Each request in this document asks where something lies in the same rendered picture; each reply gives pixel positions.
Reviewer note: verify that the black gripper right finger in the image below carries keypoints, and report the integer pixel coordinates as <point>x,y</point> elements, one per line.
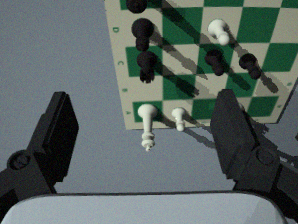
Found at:
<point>241,156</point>

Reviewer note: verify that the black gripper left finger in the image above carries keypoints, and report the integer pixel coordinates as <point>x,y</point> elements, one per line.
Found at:
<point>47,158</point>

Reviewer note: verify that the green and cream chessboard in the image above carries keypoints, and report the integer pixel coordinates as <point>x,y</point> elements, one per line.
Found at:
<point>268,29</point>

